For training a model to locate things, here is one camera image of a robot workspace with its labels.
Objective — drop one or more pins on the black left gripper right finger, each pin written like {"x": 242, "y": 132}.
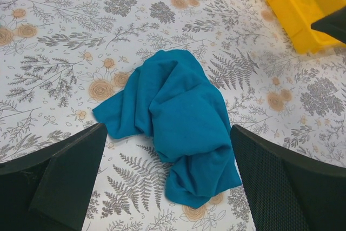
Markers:
{"x": 286, "y": 190}

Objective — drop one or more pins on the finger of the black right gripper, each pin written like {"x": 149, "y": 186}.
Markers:
{"x": 332, "y": 19}

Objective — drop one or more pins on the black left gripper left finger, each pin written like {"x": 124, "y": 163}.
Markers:
{"x": 50, "y": 189}

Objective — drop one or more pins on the yellow plastic tray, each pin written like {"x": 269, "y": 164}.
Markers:
{"x": 296, "y": 17}

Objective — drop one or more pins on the blue t shirt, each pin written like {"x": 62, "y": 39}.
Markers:
{"x": 170, "y": 99}

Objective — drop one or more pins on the floral table cloth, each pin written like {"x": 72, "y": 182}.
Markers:
{"x": 60, "y": 59}

